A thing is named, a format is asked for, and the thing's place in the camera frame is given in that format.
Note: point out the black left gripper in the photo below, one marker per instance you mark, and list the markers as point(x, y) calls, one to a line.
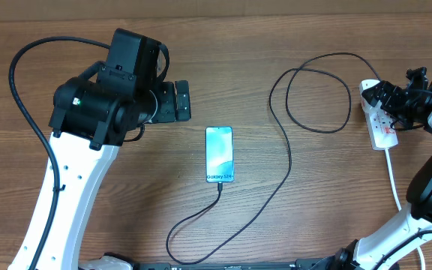
point(169, 112)

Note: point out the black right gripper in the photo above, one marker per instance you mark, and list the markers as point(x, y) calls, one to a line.
point(388, 103)

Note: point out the white power strip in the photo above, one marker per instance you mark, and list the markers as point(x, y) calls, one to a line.
point(382, 136)

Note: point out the blue Samsung Galaxy smartphone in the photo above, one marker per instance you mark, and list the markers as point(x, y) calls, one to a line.
point(219, 160)

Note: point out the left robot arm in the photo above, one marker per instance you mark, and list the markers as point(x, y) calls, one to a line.
point(92, 114)

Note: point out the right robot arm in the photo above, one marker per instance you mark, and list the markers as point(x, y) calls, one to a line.
point(411, 227)

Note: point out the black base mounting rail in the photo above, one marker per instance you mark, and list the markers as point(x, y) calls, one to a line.
point(234, 266)

